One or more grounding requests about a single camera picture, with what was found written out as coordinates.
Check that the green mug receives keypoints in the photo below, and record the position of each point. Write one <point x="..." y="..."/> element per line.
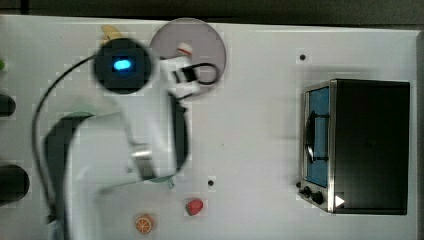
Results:
<point x="168" y="180"/>

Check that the green lime toy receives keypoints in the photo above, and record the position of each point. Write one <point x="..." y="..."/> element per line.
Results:
<point x="2" y="65"/>

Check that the black cylinder cup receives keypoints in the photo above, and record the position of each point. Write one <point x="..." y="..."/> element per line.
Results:
<point x="14" y="184"/>

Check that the grey round plate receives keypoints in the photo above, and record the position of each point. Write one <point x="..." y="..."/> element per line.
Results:
<point x="209" y="52"/>

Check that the small black cylinder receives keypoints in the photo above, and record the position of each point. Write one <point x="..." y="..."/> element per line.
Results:
<point x="7" y="106"/>

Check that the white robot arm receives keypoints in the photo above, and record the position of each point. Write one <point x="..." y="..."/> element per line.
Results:
<point x="144" y="139"/>

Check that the black toaster oven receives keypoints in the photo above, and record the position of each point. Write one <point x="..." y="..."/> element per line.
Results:
<point x="355" y="146"/>

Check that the orange slice toy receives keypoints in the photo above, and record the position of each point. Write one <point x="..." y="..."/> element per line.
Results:
<point x="144" y="224"/>

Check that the red strawberry toy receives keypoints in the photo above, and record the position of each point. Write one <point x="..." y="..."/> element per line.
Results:
<point x="194" y="207"/>

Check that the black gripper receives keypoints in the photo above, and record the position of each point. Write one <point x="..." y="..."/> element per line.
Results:
<point x="181" y="76"/>

